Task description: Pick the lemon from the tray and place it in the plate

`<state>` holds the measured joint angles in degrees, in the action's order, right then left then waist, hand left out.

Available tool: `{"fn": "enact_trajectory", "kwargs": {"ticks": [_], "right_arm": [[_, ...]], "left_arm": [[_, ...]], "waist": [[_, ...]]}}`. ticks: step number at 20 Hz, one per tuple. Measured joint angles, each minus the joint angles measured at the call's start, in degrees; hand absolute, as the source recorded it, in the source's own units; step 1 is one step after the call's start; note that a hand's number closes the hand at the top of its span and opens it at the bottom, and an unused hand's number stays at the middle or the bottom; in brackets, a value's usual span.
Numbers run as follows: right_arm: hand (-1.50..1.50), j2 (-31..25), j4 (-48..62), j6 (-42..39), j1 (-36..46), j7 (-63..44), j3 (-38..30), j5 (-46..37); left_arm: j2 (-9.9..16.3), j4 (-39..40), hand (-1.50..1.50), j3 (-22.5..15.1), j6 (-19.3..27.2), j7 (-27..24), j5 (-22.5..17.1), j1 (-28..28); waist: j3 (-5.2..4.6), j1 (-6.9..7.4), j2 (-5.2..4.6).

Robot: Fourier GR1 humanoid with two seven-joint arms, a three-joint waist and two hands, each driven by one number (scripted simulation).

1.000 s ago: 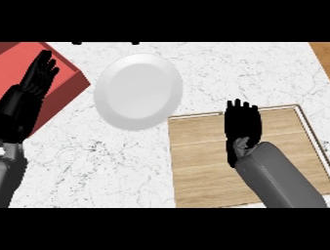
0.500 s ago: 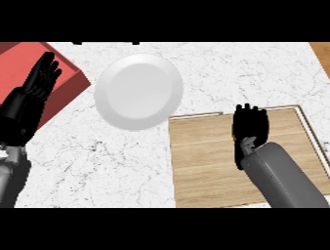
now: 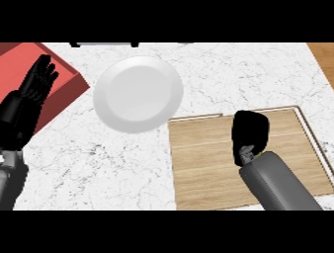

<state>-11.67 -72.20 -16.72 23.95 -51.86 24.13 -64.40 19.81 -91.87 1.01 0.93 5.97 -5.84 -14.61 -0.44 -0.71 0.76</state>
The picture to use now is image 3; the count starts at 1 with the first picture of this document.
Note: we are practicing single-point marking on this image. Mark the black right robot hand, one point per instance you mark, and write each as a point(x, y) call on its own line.
point(250, 131)

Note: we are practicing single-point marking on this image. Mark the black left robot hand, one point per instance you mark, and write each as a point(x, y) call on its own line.
point(20, 112)

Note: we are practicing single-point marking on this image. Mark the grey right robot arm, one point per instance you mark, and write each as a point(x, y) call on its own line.
point(277, 184)

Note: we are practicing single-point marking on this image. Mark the wooden tray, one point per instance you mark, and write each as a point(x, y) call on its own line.
point(252, 161)

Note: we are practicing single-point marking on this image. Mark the white oval plate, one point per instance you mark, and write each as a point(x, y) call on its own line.
point(138, 94)

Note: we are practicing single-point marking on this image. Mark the red square box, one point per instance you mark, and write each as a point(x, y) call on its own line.
point(10, 79)

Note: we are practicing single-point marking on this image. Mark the pale appliance with black feet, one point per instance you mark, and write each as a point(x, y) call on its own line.
point(106, 43)

